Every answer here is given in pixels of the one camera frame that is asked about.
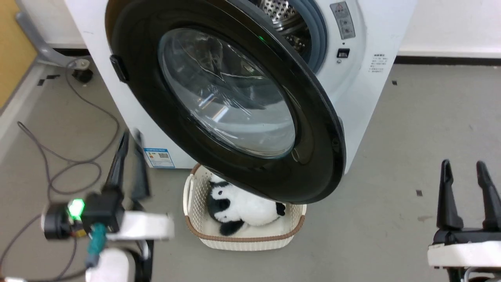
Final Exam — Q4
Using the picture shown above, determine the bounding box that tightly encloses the blue energy label sticker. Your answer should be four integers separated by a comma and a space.
144, 147, 175, 169

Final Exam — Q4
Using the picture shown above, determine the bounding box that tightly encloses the grey floor cable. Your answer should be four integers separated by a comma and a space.
0, 59, 120, 282

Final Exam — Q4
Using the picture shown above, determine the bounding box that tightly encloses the white front-load washing machine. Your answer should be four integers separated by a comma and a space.
64, 0, 418, 174

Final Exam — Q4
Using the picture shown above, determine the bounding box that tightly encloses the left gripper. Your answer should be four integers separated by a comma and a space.
81, 129, 175, 241

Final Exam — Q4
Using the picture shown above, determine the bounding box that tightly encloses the black and white panda plush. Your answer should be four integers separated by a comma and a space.
206, 175, 287, 237

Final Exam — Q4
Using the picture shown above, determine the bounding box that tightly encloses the cream woven laundry basket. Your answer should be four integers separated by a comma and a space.
183, 163, 307, 251

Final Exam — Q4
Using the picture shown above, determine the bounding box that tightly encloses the black door latch hook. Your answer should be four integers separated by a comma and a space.
109, 54, 130, 83

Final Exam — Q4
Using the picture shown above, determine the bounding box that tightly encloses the grey rubber door gasket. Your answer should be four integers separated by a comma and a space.
289, 0, 328, 74

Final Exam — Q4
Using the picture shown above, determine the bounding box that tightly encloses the wooden side panel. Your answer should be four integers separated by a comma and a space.
0, 0, 38, 109

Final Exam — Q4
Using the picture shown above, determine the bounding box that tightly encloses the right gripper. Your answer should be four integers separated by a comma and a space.
427, 159, 501, 269

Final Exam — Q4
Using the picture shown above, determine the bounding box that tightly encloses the teal cable connector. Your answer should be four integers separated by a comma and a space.
85, 223, 107, 269

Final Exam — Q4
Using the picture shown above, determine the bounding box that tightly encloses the grey warning sticker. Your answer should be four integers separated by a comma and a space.
330, 1, 356, 40

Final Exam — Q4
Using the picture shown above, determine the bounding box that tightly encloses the black round glass washer door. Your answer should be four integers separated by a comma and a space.
105, 0, 346, 205

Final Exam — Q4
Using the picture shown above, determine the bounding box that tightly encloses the black round floor plug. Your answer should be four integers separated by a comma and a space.
72, 69, 94, 83

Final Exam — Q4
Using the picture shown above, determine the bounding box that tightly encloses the stainless steel washer drum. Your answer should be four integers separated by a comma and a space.
258, 0, 312, 55

